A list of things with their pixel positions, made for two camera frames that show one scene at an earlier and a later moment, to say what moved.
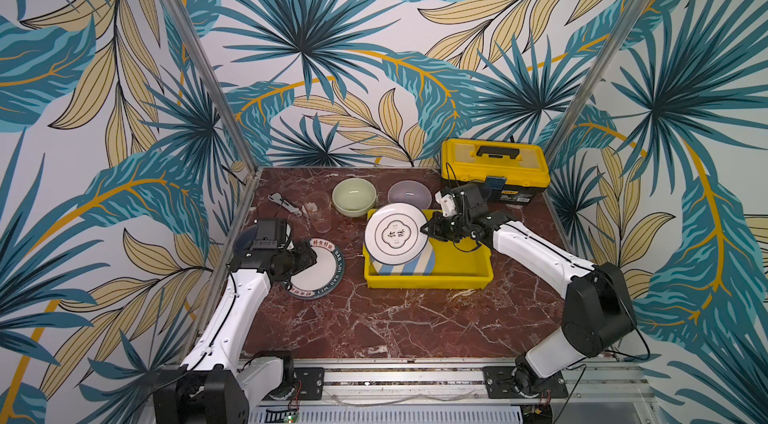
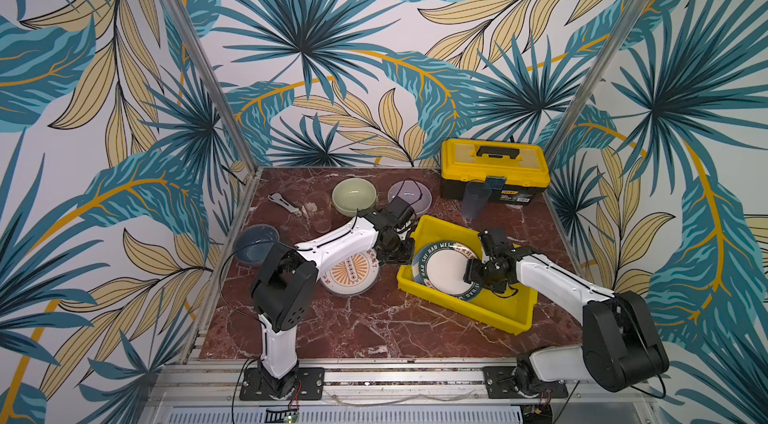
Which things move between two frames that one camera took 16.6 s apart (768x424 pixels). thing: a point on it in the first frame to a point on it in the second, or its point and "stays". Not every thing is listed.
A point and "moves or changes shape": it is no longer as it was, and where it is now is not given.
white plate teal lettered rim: (321, 278) moves or changes shape
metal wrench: (278, 198) stays
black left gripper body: (299, 259) to (395, 247)
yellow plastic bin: (465, 265) to (514, 312)
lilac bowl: (411, 192) stays
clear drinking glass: (319, 208) stays
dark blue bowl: (244, 243) stays
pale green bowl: (354, 197) stays
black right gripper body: (445, 226) to (480, 271)
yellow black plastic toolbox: (516, 172) stays
